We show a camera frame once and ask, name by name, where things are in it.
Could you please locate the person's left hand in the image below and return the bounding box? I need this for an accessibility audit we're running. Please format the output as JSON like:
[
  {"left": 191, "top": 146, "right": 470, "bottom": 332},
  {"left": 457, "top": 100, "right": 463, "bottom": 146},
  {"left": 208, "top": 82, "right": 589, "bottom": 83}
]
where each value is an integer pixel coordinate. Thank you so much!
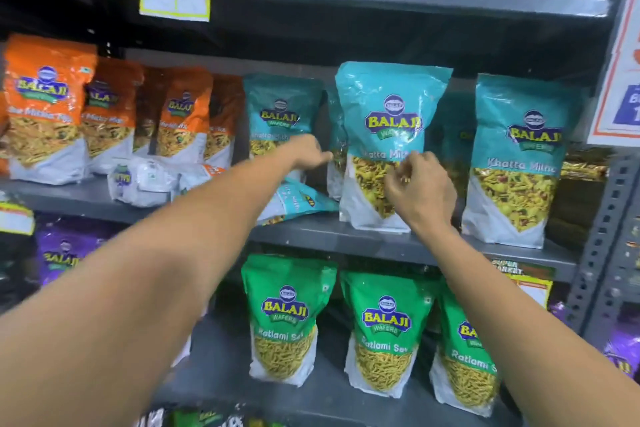
[{"left": 282, "top": 134, "right": 334, "bottom": 174}]

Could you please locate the person's right hand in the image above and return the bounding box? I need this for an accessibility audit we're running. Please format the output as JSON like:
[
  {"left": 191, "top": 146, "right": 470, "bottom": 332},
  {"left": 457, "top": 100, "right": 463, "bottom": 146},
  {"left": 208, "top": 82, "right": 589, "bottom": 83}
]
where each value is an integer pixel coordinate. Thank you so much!
[{"left": 383, "top": 151, "right": 457, "bottom": 234}]

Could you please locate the person's right forearm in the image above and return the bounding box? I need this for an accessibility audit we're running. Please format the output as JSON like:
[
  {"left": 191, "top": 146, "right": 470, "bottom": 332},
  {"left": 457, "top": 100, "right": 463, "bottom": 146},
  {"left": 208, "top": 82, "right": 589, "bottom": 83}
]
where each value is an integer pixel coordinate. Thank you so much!
[{"left": 415, "top": 219, "right": 640, "bottom": 427}]

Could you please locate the person's left forearm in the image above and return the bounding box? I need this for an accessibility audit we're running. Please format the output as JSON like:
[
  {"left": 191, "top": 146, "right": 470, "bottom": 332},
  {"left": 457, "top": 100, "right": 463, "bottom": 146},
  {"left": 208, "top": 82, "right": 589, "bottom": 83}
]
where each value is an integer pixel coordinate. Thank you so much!
[{"left": 0, "top": 141, "right": 301, "bottom": 427}]

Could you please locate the row of teal snack packets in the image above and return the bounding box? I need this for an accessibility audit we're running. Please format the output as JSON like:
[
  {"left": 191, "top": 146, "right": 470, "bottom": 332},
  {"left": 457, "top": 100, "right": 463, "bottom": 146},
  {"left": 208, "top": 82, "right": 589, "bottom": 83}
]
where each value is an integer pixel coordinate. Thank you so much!
[{"left": 243, "top": 61, "right": 584, "bottom": 249}]

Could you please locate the gold brown snack packet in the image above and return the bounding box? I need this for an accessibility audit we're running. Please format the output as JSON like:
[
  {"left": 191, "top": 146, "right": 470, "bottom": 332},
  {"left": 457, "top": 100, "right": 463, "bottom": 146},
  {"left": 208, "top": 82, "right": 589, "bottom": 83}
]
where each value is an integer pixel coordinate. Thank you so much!
[{"left": 559, "top": 147, "right": 610, "bottom": 183}]

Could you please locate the white orange poster sign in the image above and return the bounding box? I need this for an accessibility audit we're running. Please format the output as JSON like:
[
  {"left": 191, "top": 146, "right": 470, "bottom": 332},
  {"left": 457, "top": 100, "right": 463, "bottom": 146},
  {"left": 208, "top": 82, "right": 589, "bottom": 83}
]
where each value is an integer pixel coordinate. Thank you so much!
[{"left": 587, "top": 0, "right": 640, "bottom": 147}]

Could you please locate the purple snack packet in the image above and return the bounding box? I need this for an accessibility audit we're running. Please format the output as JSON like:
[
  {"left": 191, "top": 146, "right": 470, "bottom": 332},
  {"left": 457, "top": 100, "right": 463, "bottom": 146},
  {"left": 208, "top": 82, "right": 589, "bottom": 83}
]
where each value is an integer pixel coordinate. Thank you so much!
[
  {"left": 34, "top": 216, "right": 118, "bottom": 288},
  {"left": 599, "top": 324, "right": 640, "bottom": 385}
]

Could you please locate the dark green snack packet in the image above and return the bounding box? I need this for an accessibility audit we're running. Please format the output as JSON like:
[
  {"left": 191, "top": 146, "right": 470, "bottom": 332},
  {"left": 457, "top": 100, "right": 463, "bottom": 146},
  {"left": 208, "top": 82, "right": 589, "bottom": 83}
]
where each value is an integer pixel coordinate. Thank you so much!
[{"left": 134, "top": 401, "right": 283, "bottom": 427}]

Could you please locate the row of orange snack packets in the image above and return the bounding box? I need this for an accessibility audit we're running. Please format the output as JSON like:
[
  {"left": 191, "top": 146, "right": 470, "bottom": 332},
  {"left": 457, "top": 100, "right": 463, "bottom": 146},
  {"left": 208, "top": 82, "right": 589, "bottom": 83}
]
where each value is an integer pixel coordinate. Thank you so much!
[{"left": 0, "top": 33, "right": 245, "bottom": 208}]

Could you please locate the grey perforated rack post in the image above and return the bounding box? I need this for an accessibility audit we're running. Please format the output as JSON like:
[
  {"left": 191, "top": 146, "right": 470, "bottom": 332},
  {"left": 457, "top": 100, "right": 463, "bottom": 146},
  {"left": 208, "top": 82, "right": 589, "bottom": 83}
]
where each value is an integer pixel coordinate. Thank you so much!
[{"left": 564, "top": 151, "right": 640, "bottom": 342}]

